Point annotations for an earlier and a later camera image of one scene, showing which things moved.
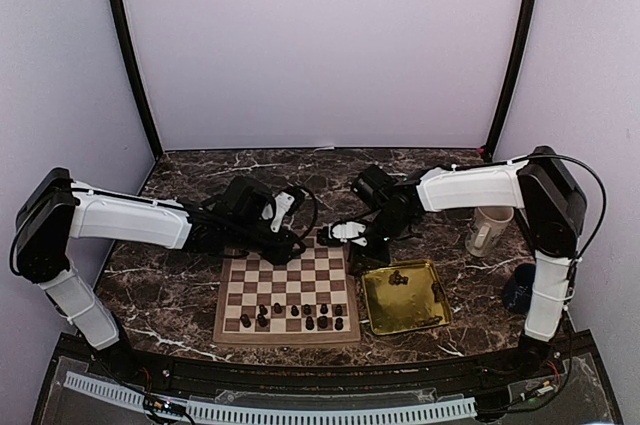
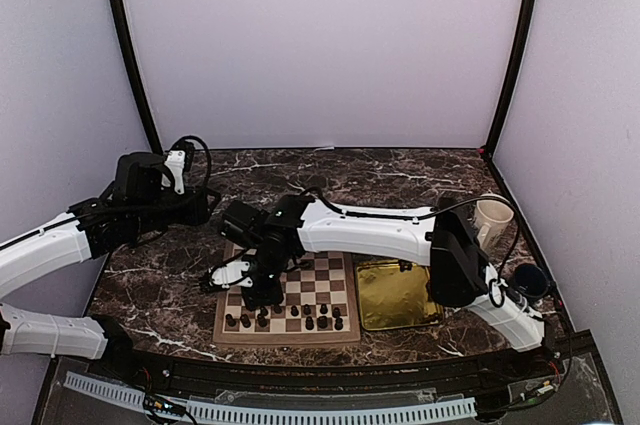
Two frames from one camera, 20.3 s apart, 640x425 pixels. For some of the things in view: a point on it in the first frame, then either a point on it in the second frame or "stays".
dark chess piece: [245, 320] stays
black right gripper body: [390, 227] → [273, 293]
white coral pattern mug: [489, 226] stays
